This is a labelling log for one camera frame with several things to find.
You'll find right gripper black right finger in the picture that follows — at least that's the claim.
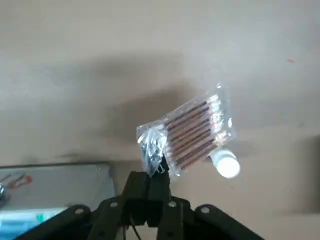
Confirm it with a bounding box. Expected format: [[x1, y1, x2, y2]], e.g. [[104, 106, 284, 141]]
[[147, 156, 266, 240]]

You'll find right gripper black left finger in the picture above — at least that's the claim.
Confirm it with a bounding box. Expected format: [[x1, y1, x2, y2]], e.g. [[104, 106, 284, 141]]
[[9, 171, 151, 240]]

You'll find silver aluminium medical kit case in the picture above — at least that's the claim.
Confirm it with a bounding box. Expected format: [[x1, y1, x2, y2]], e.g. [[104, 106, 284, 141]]
[[0, 161, 116, 240]]

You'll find small white medicine bottle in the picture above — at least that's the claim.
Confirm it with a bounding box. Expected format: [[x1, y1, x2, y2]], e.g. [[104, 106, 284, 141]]
[[209, 146, 241, 180]]

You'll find blue white supply packet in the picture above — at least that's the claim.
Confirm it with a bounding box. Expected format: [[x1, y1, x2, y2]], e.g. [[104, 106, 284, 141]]
[[0, 206, 68, 235]]

